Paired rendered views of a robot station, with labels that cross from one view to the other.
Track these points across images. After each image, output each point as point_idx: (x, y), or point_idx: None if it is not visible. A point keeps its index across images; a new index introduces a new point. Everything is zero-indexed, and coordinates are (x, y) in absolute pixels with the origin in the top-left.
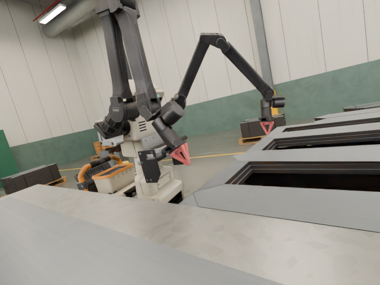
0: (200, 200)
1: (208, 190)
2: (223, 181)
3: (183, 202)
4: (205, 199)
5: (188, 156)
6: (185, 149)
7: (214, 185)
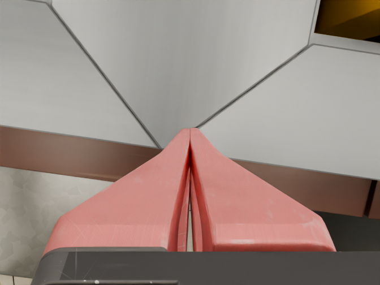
0: (248, 63)
1: (142, 62)
2: (13, 20)
3: (272, 146)
4: (236, 39)
5: (184, 148)
6: (221, 184)
7: (69, 57)
